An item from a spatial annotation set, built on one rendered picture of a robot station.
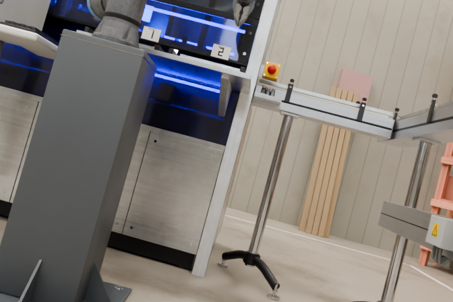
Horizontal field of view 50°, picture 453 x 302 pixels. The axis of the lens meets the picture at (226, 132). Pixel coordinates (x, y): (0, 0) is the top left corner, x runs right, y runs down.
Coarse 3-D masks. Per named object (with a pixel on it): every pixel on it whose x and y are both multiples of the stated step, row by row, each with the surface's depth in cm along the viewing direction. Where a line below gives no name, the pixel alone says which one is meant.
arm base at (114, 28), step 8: (104, 16) 149; (112, 16) 148; (120, 16) 147; (104, 24) 147; (112, 24) 147; (120, 24) 147; (128, 24) 148; (136, 24) 151; (96, 32) 147; (104, 32) 146; (112, 32) 146; (120, 32) 146; (128, 32) 149; (136, 32) 151; (112, 40) 145; (120, 40) 146; (128, 40) 149; (136, 40) 151
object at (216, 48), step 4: (216, 44) 225; (212, 48) 225; (216, 48) 225; (224, 48) 225; (228, 48) 225; (212, 52) 225; (216, 52) 225; (224, 52) 225; (228, 52) 225; (212, 56) 225; (216, 56) 225; (220, 56) 225; (224, 56) 225; (228, 56) 225
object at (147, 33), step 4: (144, 28) 227; (148, 28) 227; (152, 28) 227; (144, 32) 227; (148, 32) 227; (156, 32) 227; (160, 32) 227; (144, 36) 227; (148, 36) 227; (156, 36) 227; (152, 40) 227; (156, 40) 226
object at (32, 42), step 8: (0, 24) 173; (0, 32) 175; (8, 32) 173; (16, 32) 173; (24, 32) 173; (32, 32) 173; (8, 40) 195; (16, 40) 186; (24, 40) 179; (32, 40) 173; (40, 40) 176; (48, 40) 182; (24, 48) 203; (32, 48) 195; (40, 48) 188; (48, 48) 184; (56, 48) 190; (48, 56) 209
